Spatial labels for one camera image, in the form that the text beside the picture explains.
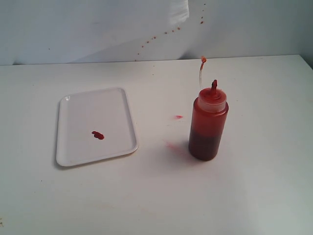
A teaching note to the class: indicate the red ketchup squeeze bottle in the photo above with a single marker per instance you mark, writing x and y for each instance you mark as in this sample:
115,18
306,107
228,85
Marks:
209,114

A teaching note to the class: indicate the red ketchup blob on tray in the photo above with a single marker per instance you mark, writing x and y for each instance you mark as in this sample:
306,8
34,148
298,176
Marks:
97,135

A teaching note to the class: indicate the white rectangular plastic tray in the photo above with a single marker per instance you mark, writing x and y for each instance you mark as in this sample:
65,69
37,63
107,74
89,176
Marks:
105,111

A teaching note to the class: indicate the white paper sheet on wall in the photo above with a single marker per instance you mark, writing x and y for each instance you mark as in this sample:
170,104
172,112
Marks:
178,12

